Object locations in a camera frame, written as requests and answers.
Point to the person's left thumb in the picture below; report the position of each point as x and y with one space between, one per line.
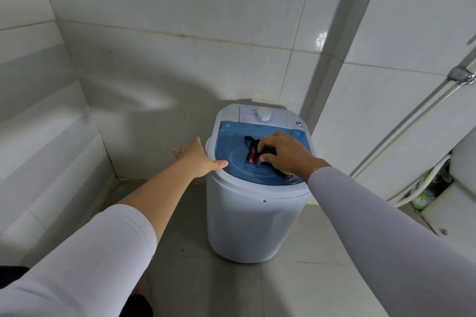
218 165

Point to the person's knee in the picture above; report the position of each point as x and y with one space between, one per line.
144 285

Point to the person's right hand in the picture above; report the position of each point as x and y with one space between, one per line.
293 157

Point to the white toilet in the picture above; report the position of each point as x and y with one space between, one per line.
455 209

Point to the person's left forearm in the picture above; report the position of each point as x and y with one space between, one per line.
111 238

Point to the white wall pipe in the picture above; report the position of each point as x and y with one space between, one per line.
409 116

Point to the person's right fingers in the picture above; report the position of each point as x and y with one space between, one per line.
267 144

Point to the black and red cloth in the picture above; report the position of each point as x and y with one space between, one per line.
253 151

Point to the person's right forearm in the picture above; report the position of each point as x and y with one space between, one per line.
372 238

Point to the metal pipe fitting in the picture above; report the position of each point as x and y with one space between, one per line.
461 75

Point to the black shorts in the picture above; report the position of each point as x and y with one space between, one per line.
11 276

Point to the blue transparent washer lid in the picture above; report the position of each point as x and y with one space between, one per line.
230 138

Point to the white mini washing machine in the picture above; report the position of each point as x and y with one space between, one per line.
243 224

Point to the white round dial knob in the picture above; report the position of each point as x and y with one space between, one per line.
263 115

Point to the person's left hand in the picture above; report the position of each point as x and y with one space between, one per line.
197 160

